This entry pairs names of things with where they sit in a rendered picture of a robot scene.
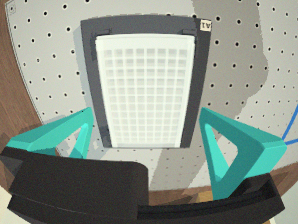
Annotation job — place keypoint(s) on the grey flat base plate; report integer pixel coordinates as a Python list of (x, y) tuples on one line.
[(251, 75)]

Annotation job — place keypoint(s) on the white well plate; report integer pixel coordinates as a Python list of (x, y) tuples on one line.
[(131, 120)]

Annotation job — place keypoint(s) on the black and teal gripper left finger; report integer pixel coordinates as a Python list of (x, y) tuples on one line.
[(44, 139)]

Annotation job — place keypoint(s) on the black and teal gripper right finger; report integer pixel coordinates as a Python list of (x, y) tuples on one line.
[(258, 152)]

